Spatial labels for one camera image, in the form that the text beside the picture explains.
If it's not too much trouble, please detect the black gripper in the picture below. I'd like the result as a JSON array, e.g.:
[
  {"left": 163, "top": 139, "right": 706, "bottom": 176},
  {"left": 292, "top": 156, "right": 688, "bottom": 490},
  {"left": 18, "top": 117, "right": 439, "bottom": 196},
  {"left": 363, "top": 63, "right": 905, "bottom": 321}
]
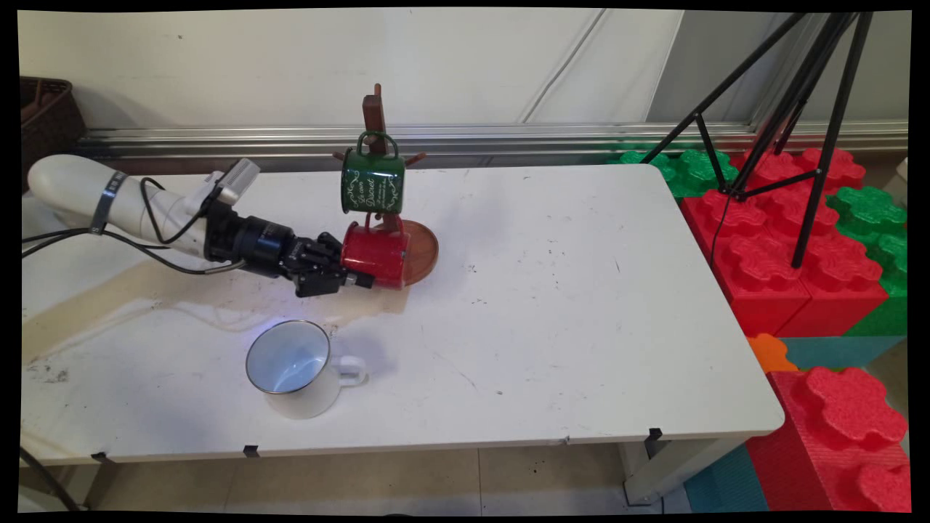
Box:
[{"left": 204, "top": 205, "right": 376, "bottom": 299}]

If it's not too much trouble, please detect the red enamel mug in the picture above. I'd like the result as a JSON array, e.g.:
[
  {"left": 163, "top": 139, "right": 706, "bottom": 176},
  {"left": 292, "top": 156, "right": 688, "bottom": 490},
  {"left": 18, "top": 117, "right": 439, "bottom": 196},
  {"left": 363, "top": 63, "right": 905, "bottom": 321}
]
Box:
[{"left": 339, "top": 214, "right": 412, "bottom": 292}]

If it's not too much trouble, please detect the green enamel mug white print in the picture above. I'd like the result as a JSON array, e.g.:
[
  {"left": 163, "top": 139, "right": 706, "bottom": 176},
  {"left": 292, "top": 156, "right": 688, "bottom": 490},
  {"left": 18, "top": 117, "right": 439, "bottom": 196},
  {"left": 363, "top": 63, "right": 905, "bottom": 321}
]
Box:
[{"left": 339, "top": 130, "right": 407, "bottom": 216}]

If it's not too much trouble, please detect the brown wooden mug tree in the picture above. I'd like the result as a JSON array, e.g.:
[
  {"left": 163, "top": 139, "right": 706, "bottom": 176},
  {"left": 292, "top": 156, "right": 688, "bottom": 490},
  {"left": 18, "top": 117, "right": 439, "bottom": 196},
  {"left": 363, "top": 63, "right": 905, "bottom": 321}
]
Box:
[{"left": 332, "top": 84, "right": 441, "bottom": 288}]

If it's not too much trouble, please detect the brown wicker basket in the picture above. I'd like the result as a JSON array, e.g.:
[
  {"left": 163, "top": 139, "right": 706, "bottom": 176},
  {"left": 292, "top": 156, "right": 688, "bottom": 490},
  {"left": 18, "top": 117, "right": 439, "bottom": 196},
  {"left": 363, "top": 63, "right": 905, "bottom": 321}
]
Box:
[{"left": 20, "top": 76, "right": 89, "bottom": 192}]

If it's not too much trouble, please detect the green foam block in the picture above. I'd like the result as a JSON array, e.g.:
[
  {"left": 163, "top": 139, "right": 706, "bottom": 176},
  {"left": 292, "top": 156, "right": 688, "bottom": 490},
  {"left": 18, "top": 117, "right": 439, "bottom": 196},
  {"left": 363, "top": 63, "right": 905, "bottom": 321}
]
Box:
[
  {"left": 616, "top": 148, "right": 740, "bottom": 199},
  {"left": 827, "top": 185, "right": 909, "bottom": 337}
]

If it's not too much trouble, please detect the white table leg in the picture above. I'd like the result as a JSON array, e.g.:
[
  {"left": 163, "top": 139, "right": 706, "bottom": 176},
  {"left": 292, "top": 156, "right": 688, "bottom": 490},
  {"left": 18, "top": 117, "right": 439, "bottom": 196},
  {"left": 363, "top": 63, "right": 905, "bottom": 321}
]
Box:
[{"left": 620, "top": 438, "right": 736, "bottom": 507}]

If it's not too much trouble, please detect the orange foam piece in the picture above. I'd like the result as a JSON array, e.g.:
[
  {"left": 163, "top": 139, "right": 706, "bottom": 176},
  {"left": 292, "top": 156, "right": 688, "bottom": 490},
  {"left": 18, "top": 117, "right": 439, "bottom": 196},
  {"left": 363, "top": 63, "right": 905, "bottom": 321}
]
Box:
[{"left": 746, "top": 333, "right": 799, "bottom": 376}]

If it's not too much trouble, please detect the teal foam mat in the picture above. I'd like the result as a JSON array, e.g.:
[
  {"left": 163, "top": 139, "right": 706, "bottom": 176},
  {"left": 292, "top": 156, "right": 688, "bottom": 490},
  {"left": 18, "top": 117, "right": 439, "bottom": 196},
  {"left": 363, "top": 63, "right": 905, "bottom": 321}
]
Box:
[{"left": 780, "top": 335, "right": 908, "bottom": 372}]

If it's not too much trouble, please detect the black tripod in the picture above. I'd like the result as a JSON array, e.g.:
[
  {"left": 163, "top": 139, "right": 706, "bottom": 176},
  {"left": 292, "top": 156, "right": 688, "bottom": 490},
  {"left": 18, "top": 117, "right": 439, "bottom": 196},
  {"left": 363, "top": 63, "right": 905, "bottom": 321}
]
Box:
[{"left": 639, "top": 11, "right": 877, "bottom": 270}]

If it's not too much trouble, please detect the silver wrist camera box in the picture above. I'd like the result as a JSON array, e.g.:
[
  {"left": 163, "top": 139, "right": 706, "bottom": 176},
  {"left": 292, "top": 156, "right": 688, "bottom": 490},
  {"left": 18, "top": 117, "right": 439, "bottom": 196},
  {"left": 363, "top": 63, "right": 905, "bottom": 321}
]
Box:
[{"left": 217, "top": 158, "right": 262, "bottom": 206}]

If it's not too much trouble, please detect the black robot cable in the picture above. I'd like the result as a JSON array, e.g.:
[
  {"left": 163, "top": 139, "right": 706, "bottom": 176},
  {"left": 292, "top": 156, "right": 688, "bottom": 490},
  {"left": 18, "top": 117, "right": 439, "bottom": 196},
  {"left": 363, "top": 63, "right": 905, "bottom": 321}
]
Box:
[{"left": 21, "top": 177, "right": 248, "bottom": 276}]

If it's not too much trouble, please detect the aluminium wall rail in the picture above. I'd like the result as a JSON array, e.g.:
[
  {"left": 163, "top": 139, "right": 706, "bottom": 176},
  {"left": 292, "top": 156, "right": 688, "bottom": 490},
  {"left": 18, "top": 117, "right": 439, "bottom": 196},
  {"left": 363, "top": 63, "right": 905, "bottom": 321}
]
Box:
[{"left": 76, "top": 121, "right": 909, "bottom": 158}]

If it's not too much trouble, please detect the metal hose clamp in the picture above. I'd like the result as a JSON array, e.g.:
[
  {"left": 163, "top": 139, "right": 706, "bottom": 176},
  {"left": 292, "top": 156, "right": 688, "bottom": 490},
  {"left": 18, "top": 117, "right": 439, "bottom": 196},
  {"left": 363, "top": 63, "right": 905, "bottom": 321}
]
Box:
[{"left": 89, "top": 170, "right": 129, "bottom": 235}]

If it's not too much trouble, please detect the black floor cable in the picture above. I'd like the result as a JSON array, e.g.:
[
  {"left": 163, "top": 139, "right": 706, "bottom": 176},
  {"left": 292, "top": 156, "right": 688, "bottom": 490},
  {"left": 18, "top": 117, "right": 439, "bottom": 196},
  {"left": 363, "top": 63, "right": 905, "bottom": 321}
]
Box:
[{"left": 20, "top": 445, "right": 82, "bottom": 511}]

